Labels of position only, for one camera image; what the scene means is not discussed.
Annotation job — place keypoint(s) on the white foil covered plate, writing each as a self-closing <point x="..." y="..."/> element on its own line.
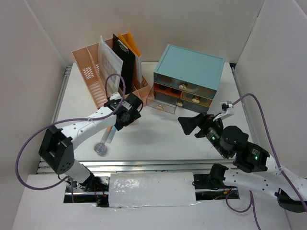
<point x="159" y="189"/>

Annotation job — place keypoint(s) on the clear document pouch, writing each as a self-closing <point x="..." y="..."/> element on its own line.
<point x="109" y="63"/>

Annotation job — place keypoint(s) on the aluminium rail frame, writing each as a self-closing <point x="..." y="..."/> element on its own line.
<point x="157" y="143"/>

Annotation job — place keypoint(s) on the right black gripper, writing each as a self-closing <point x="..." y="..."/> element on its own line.
<point x="201" y="120"/>

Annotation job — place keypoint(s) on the blue cap highlighter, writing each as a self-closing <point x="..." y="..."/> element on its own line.
<point x="111" y="135"/>

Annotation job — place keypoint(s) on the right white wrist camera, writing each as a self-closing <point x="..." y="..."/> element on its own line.
<point x="226" y="111"/>

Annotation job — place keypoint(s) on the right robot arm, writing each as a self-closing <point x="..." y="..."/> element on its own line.
<point x="255" y="169"/>

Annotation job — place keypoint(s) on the teal drawer cabinet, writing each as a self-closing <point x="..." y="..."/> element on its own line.
<point x="185" y="64"/>

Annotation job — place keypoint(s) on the pink plastic file organizer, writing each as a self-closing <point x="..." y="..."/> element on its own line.
<point x="86" y="59"/>

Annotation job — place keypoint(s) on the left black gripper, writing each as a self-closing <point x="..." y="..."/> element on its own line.
<point x="134" y="116"/>

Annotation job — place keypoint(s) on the orange folder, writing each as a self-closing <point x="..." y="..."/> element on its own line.
<point x="133" y="48"/>

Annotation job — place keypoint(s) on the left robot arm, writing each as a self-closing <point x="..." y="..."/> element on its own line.
<point x="58" y="145"/>

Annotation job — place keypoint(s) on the orange blue glue stick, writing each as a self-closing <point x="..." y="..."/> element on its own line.
<point x="106" y="134"/>

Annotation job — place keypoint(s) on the black clipboard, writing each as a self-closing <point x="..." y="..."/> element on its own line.
<point x="128" y="58"/>

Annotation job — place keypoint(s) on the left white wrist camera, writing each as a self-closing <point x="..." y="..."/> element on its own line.
<point x="116" y="99"/>

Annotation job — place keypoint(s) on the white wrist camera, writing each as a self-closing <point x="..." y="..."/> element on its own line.
<point x="116" y="99"/>
<point x="226" y="111"/>

